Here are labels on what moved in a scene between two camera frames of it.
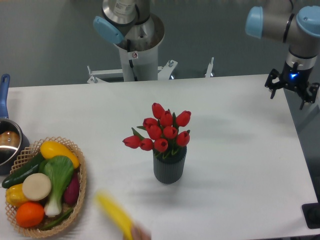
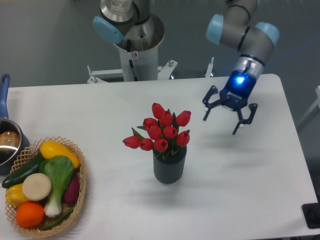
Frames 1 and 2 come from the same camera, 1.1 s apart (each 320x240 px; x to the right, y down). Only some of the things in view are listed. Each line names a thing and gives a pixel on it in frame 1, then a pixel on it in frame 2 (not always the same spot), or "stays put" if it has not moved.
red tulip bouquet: (161, 135) stays put
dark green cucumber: (18, 177) stays put
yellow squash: (51, 149) stays put
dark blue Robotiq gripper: (294, 79) to (234, 95)
